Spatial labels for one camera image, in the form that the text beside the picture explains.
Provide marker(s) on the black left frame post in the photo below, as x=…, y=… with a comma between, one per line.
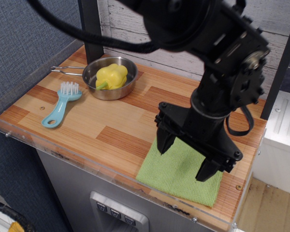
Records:
x=90, y=21

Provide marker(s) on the black frame post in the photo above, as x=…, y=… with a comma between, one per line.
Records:
x=90, y=21
x=276, y=84

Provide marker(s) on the steel pan with wire handle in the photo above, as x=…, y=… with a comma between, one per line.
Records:
x=89, y=78

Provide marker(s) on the light blue dish brush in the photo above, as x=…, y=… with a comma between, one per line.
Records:
x=68, y=92

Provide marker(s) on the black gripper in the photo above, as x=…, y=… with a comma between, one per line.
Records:
x=204, y=134

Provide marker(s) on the yellow toy bell pepper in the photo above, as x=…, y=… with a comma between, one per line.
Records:
x=111, y=77

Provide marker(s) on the black right frame post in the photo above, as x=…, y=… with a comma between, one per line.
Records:
x=276, y=84

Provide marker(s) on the white side cabinet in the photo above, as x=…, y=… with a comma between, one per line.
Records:
x=272, y=164

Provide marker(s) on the silver toy fridge cabinet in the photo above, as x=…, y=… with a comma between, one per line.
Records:
x=74, y=184

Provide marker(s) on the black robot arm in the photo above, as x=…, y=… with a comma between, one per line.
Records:
x=233, y=53

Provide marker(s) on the green cloth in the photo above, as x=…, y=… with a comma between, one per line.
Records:
x=174, y=173

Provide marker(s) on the silver dispenser button panel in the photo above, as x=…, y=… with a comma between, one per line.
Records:
x=116, y=217

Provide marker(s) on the yellow object at corner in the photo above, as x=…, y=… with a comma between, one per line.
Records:
x=15, y=227

